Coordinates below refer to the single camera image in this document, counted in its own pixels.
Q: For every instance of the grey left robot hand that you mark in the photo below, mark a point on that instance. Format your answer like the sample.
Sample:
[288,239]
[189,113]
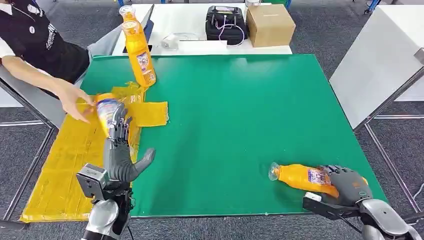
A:
[117,162]

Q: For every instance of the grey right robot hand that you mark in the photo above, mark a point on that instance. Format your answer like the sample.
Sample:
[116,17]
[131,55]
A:
[351,187]

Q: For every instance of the orange drink bottle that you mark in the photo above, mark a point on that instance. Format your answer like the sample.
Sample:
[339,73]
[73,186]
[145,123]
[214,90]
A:
[104,112]
[137,49]
[294,177]
[127,13]

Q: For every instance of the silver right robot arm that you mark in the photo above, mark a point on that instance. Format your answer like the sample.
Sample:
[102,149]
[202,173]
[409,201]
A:
[387,218]

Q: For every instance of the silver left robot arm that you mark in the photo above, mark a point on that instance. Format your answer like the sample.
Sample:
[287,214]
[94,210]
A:
[102,218]

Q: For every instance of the yellow plastic sheet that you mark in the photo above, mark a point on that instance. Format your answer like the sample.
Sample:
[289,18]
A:
[66,165]

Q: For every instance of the person's hand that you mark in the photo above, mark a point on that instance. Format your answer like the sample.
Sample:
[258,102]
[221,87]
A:
[73,99]

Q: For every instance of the white side panel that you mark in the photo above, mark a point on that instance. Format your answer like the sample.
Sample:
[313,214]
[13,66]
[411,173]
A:
[374,63]
[43,111]

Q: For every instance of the black phone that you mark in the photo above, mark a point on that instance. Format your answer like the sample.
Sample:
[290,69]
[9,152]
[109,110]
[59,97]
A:
[125,50]

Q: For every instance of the green table mat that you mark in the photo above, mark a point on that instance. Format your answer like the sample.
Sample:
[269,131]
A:
[238,116]

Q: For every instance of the clear plastic bag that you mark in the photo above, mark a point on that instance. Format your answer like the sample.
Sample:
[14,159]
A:
[170,42]

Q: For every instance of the dark tablet with stand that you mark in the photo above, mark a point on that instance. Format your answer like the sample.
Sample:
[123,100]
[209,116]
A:
[149,28]

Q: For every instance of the white flat paper box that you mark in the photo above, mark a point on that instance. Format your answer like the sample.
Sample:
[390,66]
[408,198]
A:
[202,47]

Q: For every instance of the person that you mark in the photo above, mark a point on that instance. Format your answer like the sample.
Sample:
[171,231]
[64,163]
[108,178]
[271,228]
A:
[39,36]

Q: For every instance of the white table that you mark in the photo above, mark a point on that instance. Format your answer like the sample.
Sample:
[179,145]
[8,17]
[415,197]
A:
[185,18]

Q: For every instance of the blue metal leg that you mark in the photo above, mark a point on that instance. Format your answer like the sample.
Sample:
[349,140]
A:
[121,2]
[371,6]

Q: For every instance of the black controller case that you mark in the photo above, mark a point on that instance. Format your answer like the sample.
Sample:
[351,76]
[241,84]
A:
[225,33]

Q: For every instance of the brown cardboard box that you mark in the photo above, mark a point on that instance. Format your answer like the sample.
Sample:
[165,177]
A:
[271,26]

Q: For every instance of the clear jar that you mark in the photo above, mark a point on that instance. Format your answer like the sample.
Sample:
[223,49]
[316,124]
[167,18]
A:
[253,2]

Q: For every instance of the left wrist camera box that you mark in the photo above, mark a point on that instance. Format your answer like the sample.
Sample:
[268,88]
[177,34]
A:
[91,180]

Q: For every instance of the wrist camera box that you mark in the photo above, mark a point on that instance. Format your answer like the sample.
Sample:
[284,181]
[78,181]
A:
[91,180]
[323,207]

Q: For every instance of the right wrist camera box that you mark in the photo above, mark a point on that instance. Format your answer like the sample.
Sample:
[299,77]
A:
[323,207]

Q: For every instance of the metal table frame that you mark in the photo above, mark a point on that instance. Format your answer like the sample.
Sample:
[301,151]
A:
[391,165]
[30,172]

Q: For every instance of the grey metal bracket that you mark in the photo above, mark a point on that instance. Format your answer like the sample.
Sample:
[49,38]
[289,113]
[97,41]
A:
[419,55]

